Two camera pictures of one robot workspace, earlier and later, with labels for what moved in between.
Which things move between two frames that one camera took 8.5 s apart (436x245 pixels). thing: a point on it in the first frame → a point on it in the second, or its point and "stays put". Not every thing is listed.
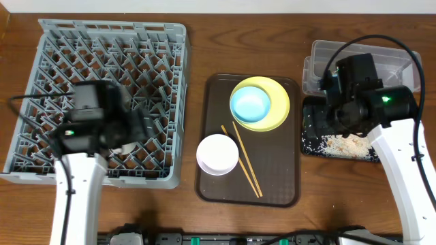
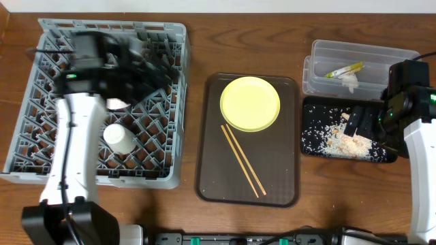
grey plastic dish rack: x=150 y=63 stays put
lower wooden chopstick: x=242 y=166 stays put
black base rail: x=298 y=238 stays put
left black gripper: x=137 y=124 → x=135 y=63
